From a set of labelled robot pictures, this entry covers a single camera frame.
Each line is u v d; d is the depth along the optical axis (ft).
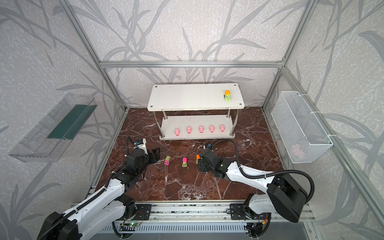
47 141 2.10
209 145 2.49
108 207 1.89
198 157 2.96
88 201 1.53
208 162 2.15
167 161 2.92
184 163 2.91
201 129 3.19
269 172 1.54
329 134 1.98
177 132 3.15
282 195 1.35
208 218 2.37
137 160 2.07
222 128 3.23
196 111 3.89
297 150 2.41
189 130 3.16
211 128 3.22
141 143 2.40
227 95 2.48
